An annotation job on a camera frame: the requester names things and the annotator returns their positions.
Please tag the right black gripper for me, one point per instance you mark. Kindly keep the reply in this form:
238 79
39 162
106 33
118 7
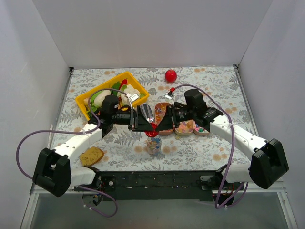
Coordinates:
171 116

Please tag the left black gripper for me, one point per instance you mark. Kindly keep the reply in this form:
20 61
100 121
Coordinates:
134 118

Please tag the red jar lid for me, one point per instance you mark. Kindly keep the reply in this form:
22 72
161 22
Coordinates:
152 133

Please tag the metal scoop spoon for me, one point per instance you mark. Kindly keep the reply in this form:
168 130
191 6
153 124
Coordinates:
147 112

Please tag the tray of pale jelly candies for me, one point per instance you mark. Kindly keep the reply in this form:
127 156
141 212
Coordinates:
185 128

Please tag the clear glass jar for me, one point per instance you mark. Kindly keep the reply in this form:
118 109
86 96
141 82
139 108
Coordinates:
154 145

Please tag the tray of star candies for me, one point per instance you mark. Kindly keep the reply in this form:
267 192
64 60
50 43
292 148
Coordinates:
200 130

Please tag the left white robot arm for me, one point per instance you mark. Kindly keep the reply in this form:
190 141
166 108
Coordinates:
53 170

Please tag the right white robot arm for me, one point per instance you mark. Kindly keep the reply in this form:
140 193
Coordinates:
267 158

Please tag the floral table mat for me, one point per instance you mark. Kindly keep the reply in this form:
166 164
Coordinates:
126 150

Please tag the white cauliflower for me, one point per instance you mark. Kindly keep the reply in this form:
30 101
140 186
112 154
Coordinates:
129 89

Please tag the red chili pepper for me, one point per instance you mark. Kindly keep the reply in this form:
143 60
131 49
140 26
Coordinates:
124 82

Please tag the red apple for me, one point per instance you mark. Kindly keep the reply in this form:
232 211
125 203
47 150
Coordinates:
170 76

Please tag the white radish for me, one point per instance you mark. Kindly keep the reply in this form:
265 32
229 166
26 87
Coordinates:
100 98

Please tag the bread slice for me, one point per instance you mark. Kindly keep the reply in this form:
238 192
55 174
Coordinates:
91 156

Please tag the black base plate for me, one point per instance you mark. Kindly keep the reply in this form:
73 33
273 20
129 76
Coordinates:
156 185

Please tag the aluminium frame rail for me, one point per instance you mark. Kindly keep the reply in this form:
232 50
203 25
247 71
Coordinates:
278 186

